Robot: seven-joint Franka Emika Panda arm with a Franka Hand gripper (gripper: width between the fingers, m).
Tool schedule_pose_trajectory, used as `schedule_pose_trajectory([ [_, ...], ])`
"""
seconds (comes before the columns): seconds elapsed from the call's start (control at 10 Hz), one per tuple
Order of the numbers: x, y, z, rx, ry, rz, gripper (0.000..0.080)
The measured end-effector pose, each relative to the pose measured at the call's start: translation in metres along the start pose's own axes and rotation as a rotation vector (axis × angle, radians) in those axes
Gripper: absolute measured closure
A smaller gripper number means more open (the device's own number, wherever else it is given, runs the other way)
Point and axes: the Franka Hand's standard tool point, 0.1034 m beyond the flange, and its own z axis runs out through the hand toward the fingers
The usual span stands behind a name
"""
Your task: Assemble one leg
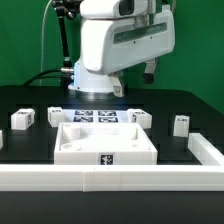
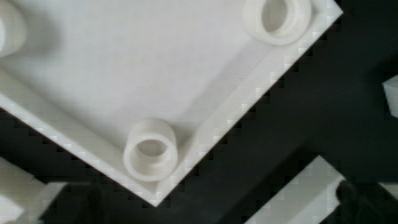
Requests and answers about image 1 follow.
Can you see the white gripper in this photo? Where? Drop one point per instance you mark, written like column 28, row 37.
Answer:
column 112, row 45

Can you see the white square table top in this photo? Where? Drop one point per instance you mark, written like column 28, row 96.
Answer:
column 103, row 144

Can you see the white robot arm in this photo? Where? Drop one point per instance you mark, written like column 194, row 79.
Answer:
column 95, row 86

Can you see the AprilTag marker sheet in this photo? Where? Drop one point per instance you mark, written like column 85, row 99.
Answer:
column 96, row 116

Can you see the white obstacle fence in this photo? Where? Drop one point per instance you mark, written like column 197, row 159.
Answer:
column 89, row 178

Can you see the white part at left edge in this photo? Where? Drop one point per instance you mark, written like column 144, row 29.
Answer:
column 1, row 139

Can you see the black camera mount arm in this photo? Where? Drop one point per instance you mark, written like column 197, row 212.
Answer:
column 66, row 9

